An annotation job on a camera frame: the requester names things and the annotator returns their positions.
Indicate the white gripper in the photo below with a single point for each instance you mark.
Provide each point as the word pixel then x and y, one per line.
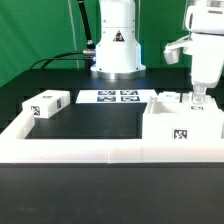
pixel 207 63

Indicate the small white cabinet part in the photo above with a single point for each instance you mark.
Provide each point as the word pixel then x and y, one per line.
pixel 168 97

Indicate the white cabinet body box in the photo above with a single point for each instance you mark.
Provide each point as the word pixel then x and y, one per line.
pixel 174 121

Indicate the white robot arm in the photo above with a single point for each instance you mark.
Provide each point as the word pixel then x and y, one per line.
pixel 118 54

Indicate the white marker base sheet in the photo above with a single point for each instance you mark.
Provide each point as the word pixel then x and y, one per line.
pixel 115 96

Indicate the white block with marker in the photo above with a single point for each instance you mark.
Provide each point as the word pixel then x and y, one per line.
pixel 47 103

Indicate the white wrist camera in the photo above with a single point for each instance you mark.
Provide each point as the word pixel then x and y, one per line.
pixel 172 50

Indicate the white U-shaped fence frame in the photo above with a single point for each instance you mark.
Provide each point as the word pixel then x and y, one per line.
pixel 16 148

